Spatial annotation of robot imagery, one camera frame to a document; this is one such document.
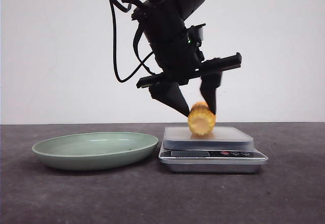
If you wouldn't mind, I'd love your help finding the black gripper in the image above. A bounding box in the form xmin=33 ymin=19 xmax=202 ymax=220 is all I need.
xmin=137 ymin=35 xmax=242 ymax=116

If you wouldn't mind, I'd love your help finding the yellow corn cob piece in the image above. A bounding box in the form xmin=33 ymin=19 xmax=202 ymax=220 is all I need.
xmin=187 ymin=101 xmax=216 ymax=136

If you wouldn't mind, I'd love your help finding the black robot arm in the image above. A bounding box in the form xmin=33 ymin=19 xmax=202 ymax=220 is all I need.
xmin=109 ymin=0 xmax=242 ymax=116

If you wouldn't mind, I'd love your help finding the silver digital kitchen scale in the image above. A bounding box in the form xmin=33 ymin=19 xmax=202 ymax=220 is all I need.
xmin=158 ymin=126 xmax=268 ymax=173

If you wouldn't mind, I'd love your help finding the light green plate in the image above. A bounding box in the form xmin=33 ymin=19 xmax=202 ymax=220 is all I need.
xmin=31 ymin=132 xmax=159 ymax=171

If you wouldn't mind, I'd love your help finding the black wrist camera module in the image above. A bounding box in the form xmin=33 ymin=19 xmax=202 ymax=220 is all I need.
xmin=187 ymin=23 xmax=206 ymax=47

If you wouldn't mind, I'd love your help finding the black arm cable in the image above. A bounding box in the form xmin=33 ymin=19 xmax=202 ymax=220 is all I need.
xmin=98 ymin=0 xmax=163 ymax=83

